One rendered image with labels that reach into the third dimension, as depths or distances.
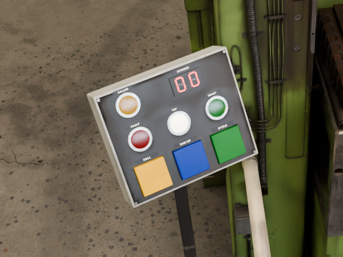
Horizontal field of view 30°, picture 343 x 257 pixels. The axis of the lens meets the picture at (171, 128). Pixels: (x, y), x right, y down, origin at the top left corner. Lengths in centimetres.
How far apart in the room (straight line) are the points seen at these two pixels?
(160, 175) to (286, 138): 60
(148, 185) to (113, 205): 131
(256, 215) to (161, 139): 49
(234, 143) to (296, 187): 64
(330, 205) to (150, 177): 64
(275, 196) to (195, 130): 72
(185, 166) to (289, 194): 73
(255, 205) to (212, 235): 76
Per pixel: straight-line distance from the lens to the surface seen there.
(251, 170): 198
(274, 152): 202
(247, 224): 219
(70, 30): 388
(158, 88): 147
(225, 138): 154
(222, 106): 153
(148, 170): 149
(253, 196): 192
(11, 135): 327
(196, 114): 151
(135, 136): 147
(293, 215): 227
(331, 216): 197
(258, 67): 176
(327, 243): 208
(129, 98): 145
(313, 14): 170
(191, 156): 152
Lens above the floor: 211
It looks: 43 degrees down
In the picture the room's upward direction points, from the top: 9 degrees counter-clockwise
